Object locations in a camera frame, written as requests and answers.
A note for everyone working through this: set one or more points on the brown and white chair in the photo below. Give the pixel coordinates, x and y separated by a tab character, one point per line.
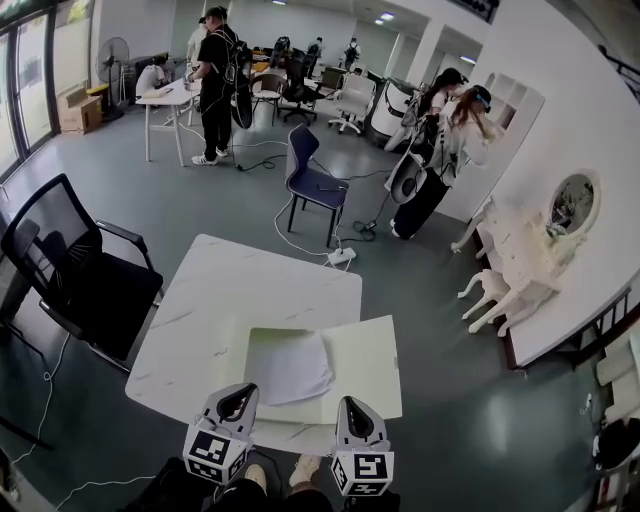
267	87

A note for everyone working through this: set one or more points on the black mesh office chair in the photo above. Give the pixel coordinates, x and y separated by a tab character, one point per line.
100	295

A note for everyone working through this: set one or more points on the black phone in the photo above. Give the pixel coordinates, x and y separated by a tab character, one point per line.
327	188

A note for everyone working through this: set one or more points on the black bag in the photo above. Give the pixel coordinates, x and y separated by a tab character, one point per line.
617	442

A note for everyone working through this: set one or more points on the oval mirror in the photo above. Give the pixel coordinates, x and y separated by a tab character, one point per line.
574	200

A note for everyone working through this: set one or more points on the person's right shoe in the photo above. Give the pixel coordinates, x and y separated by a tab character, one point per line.
304	470

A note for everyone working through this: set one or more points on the person's black trouser legs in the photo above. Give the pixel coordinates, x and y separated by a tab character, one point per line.
270	497

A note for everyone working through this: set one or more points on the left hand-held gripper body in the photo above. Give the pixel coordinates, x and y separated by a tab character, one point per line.
220	425

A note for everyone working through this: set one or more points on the white shelf cabinet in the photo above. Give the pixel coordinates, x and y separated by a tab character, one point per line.
520	130

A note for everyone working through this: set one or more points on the white sheet of paper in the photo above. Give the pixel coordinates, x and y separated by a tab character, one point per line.
290	370

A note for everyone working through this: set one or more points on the white power strip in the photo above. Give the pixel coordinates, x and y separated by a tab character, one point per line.
342	256

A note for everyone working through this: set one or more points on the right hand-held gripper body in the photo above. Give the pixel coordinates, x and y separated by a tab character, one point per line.
360	445

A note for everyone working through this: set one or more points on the white long table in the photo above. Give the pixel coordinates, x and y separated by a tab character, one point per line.
165	95

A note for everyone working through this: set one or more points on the brown cardboard box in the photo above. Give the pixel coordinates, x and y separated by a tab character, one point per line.
82	115

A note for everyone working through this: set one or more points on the person's shoe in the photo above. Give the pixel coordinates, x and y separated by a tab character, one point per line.
255	472
304	470

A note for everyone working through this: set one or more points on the white wheeled machine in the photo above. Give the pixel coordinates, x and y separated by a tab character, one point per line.
390	110

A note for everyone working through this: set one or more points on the white vanity dresser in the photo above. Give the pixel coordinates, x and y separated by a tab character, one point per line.
525	260

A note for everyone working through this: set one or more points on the black power adapter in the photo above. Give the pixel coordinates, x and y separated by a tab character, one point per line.
370	226

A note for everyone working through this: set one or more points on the person's left shoe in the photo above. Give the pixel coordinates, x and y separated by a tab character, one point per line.
255	472

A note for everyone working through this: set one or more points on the black standing fan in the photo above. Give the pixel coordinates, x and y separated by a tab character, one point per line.
112	57

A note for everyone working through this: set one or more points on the white office chair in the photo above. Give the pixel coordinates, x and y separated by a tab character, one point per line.
355	95

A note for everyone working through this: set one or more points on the blue padded chair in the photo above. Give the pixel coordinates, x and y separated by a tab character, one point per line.
315	187

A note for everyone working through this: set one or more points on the white open cardboard box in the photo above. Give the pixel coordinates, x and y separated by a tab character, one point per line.
365	375

